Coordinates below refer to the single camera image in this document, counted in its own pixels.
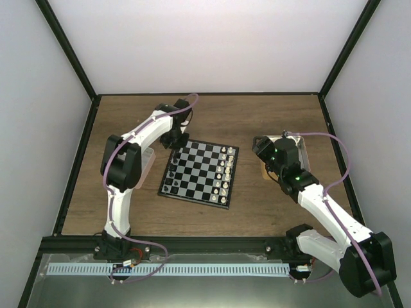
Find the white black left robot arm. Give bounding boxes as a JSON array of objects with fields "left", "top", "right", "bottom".
[{"left": 98, "top": 99, "right": 195, "bottom": 259}]

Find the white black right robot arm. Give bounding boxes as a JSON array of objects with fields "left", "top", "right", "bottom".
[{"left": 252, "top": 132, "right": 397, "bottom": 298}]

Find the magnetic chess board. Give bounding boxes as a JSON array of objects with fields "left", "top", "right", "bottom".
[{"left": 158, "top": 140, "right": 240, "bottom": 209}]

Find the pink metal tin tray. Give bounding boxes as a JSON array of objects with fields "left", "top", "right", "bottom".
[{"left": 134, "top": 148, "right": 156, "bottom": 189}]

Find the gold metal tin tray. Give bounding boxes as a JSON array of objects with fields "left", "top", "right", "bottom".
[{"left": 260, "top": 136, "right": 311, "bottom": 180}]

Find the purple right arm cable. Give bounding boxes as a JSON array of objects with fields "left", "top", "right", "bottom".
[{"left": 282, "top": 130, "right": 383, "bottom": 298}]

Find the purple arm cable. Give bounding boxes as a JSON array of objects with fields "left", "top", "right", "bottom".
[
  {"left": 282, "top": 130, "right": 383, "bottom": 298},
  {"left": 101, "top": 92, "right": 200, "bottom": 285}
]

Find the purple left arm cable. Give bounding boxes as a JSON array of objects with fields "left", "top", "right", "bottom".
[{"left": 101, "top": 92, "right": 200, "bottom": 285}]

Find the light blue slotted cable duct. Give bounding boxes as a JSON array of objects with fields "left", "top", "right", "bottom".
[{"left": 46, "top": 262, "right": 290, "bottom": 277}]

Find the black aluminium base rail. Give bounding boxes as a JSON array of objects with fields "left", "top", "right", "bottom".
[{"left": 41, "top": 235, "right": 380, "bottom": 261}]

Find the black enclosure frame post right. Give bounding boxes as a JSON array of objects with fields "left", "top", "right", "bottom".
[{"left": 319, "top": 0, "right": 381, "bottom": 99}]

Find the black enclosure frame post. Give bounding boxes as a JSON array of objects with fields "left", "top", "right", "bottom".
[
  {"left": 319, "top": 0, "right": 381, "bottom": 99},
  {"left": 35, "top": 0, "right": 97, "bottom": 101}
]

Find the black enclosure frame post left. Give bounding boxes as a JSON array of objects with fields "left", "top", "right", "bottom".
[{"left": 35, "top": 0, "right": 97, "bottom": 101}]

